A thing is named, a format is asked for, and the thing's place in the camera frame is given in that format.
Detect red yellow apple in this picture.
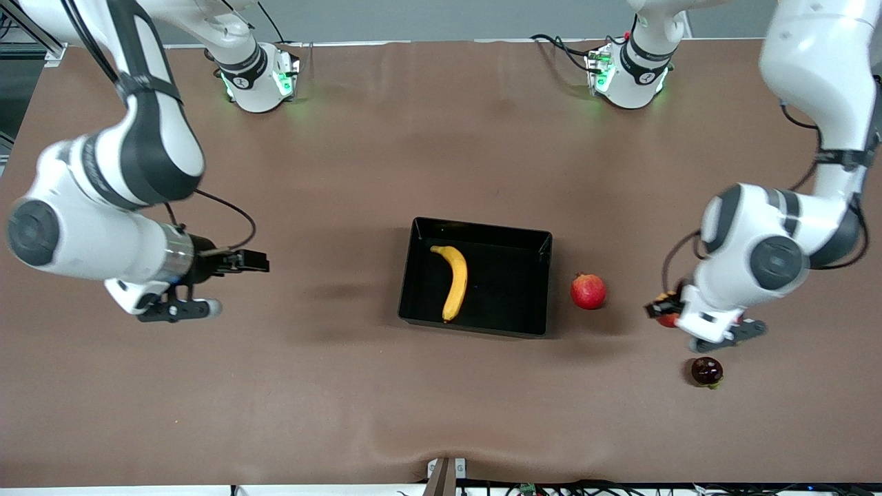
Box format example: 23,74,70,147
653,292,683,329

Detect black rectangular plastic tray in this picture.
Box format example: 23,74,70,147
398,217,553,339

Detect yellow banana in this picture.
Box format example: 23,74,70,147
430,245,469,323

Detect red pomegranate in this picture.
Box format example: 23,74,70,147
569,271,608,310

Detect dark purple mangosteen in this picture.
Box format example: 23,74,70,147
691,356,724,390

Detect brown table cover sheet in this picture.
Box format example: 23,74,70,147
0,38,882,487

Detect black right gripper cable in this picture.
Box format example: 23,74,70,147
62,0,257,258

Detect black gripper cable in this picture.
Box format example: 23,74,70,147
62,0,257,258
661,99,870,297

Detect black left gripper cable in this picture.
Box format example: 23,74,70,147
661,99,870,297

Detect black cables along table edge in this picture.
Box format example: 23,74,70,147
396,479,882,496

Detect thin black base cable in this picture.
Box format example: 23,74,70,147
256,0,287,46

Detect aluminium frame profile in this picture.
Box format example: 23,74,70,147
0,0,70,61

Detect grey metal clamp bracket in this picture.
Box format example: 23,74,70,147
426,456,468,496

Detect black base cable bundle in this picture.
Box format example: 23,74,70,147
529,33,602,74

